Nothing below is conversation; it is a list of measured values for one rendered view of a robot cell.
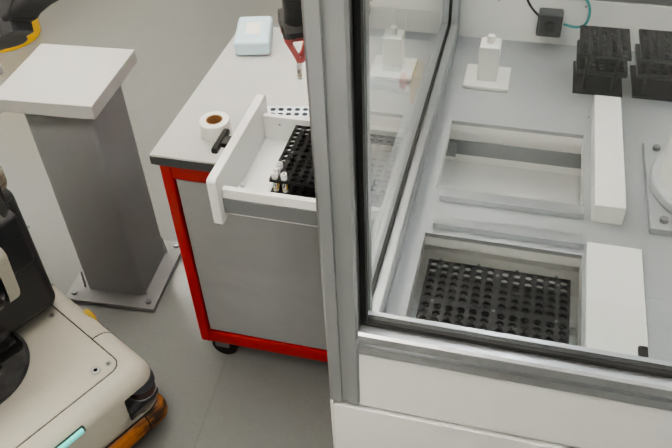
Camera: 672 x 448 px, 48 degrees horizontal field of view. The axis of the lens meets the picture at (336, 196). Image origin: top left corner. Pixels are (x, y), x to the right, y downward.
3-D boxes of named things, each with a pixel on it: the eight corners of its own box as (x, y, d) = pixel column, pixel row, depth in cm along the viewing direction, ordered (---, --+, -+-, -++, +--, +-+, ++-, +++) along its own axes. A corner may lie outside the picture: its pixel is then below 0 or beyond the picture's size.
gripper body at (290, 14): (308, 12, 156) (306, -21, 151) (319, 38, 149) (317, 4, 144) (277, 16, 155) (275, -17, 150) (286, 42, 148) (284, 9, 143)
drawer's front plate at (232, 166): (214, 224, 142) (205, 180, 135) (263, 135, 163) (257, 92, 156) (223, 226, 142) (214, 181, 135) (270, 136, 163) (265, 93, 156)
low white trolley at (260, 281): (201, 361, 219) (148, 154, 169) (268, 219, 264) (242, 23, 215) (397, 399, 207) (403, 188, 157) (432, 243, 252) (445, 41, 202)
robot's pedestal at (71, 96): (65, 301, 239) (-18, 100, 189) (104, 236, 261) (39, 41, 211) (154, 312, 234) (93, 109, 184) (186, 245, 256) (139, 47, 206)
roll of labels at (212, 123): (220, 121, 178) (218, 107, 176) (237, 133, 174) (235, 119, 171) (195, 133, 175) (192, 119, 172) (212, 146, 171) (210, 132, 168)
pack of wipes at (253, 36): (270, 56, 200) (268, 41, 197) (234, 57, 200) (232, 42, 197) (274, 28, 211) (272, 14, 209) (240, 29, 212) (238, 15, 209)
